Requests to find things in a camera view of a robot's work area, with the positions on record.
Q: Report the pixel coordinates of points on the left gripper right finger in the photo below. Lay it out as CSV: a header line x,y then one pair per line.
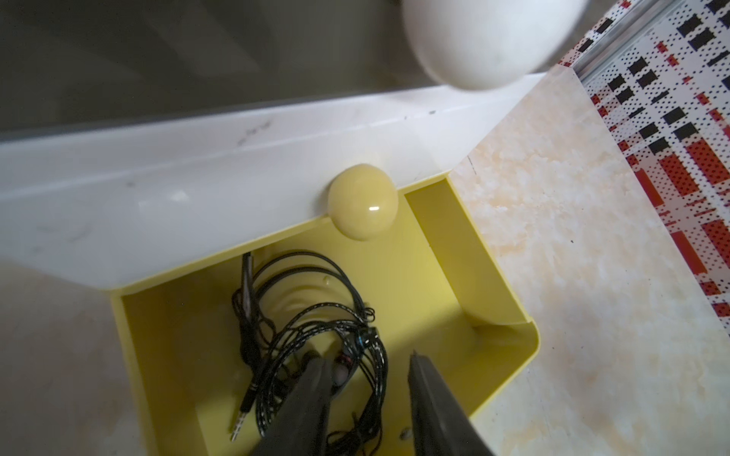
x,y
439,424

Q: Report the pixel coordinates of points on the black braided earphones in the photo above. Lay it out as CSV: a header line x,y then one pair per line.
x,y
364,352

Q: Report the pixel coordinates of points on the grey top drawer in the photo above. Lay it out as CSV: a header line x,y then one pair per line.
x,y
78,65

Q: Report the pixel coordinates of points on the yellow bottom drawer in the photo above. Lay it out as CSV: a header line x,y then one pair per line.
x,y
430,279

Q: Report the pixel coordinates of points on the white drawer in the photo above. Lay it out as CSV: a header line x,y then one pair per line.
x,y
112,207

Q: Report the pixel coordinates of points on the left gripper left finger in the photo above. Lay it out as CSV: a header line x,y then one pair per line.
x,y
301,424

